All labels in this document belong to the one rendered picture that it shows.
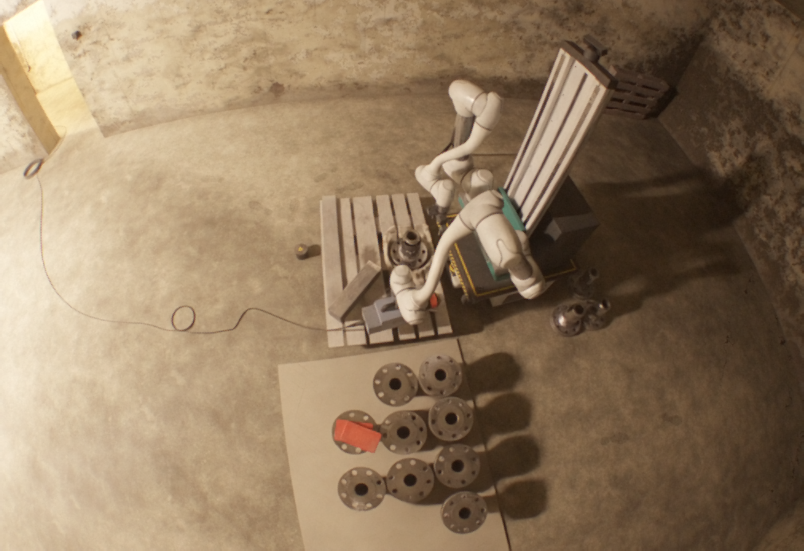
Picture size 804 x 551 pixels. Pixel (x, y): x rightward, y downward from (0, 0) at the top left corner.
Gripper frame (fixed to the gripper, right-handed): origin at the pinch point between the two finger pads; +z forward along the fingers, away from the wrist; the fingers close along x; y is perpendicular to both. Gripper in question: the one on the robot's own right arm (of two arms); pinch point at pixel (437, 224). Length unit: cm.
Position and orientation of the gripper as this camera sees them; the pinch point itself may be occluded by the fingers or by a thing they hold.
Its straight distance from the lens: 224.3
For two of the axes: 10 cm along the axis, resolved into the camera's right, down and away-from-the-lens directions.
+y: 9.6, -1.8, 2.1
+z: -0.9, 5.4, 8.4
